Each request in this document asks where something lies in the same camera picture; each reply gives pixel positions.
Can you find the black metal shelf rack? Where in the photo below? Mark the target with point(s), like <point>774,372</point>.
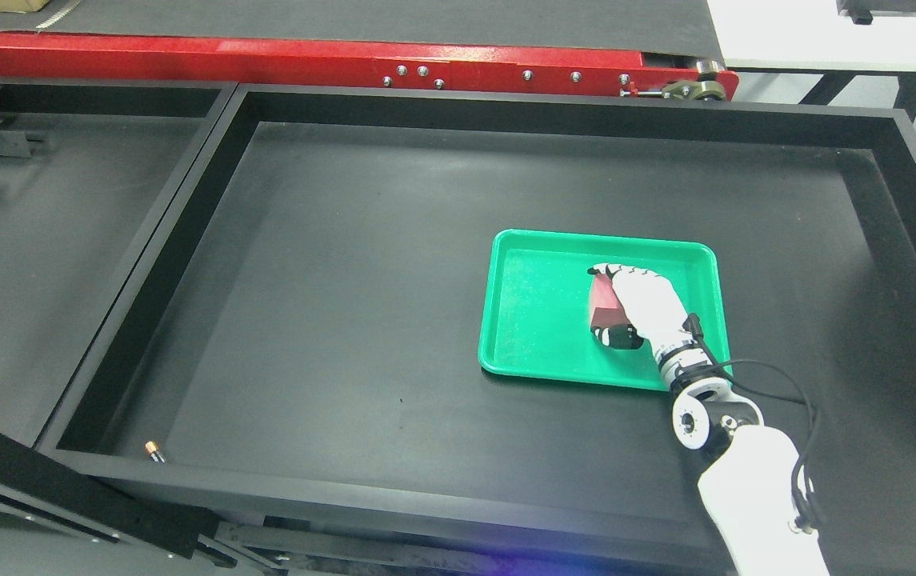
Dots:
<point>370,310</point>
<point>88,169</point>

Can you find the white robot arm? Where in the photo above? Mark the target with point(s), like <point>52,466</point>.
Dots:
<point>751,486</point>

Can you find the green plastic tray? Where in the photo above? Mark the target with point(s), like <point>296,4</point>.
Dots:
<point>535,319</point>

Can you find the red conveyor frame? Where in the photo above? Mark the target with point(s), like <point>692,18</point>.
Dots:
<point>381,65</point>

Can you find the black metal right shelf rack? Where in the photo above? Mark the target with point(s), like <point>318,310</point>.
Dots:
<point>370,310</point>

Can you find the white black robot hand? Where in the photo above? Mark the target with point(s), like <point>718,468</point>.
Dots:
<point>650,306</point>

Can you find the pink cube block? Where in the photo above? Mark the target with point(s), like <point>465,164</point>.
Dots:
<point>604,307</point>

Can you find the black metal left shelf rack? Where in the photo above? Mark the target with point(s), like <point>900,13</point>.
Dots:
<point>88,169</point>

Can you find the white far table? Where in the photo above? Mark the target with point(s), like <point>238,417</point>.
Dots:
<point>816,48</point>

